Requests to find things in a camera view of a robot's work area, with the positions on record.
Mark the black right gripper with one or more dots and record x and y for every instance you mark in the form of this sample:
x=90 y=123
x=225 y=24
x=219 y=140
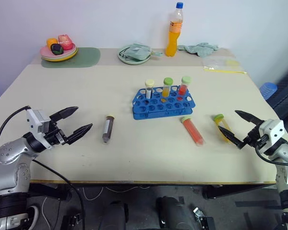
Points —
x=253 y=136

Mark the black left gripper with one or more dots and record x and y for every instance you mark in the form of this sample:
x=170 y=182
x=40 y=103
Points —
x=54 y=137

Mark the yellow tube green cap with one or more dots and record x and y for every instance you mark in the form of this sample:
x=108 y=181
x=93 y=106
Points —
x=166 y=91
x=218 y=117

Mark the brown tube tan cap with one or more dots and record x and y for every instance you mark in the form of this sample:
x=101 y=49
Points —
x=108 y=130

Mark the red tube green cap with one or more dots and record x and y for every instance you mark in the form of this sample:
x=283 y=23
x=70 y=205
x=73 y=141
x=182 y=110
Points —
x=183 y=89
x=193 y=130

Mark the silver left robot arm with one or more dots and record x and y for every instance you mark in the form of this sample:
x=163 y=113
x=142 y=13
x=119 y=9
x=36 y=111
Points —
x=7 y=153

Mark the blue test tube rack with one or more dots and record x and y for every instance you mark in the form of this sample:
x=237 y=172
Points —
x=158 y=113

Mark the white tube pale yellow cap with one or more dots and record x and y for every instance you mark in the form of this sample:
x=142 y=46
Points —
x=149 y=92

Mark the clear bag yellow zip strip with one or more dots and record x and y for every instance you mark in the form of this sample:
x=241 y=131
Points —
x=220 y=70

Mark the yellow plate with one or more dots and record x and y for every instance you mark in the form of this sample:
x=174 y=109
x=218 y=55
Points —
x=60 y=60

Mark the green placemat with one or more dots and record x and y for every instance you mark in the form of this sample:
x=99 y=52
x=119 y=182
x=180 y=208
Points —
x=86 y=57

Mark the clear plastic bag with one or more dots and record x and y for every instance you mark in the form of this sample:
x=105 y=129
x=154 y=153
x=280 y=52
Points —
x=218 y=62

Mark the light green stacked plate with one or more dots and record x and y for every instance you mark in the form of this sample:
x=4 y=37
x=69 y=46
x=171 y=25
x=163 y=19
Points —
x=72 y=54

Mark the dark green toy fruit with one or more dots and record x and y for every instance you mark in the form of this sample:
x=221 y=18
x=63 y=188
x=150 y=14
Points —
x=56 y=49

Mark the pink plate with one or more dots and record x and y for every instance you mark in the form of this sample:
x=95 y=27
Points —
x=44 y=51

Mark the pink toy cake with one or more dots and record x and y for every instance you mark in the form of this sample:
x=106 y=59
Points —
x=66 y=43

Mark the orange toy fruit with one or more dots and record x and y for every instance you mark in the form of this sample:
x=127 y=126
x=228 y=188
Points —
x=51 y=42

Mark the pale green plate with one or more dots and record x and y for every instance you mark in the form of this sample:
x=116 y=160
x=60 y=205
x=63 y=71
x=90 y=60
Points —
x=132 y=62

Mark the pale green rag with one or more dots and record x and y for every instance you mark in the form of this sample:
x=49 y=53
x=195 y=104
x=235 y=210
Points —
x=201 y=49

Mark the dark rounded shape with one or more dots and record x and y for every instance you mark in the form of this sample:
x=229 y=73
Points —
x=172 y=213
x=112 y=215

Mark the orange soda bottle blue cap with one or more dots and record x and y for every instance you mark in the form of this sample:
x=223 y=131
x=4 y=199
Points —
x=172 y=40

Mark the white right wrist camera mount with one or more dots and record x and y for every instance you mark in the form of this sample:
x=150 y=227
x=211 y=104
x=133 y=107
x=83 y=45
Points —
x=272 y=128

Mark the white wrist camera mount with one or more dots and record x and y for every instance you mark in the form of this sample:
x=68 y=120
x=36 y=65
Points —
x=34 y=119
x=272 y=128

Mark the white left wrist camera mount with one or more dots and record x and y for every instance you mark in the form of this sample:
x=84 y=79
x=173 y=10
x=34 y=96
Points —
x=34 y=119

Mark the black table frame bar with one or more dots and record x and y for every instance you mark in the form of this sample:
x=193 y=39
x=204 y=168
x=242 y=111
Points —
x=50 y=190
x=230 y=190

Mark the black metal clamp bracket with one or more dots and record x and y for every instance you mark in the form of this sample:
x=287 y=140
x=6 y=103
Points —
x=204 y=221
x=73 y=221

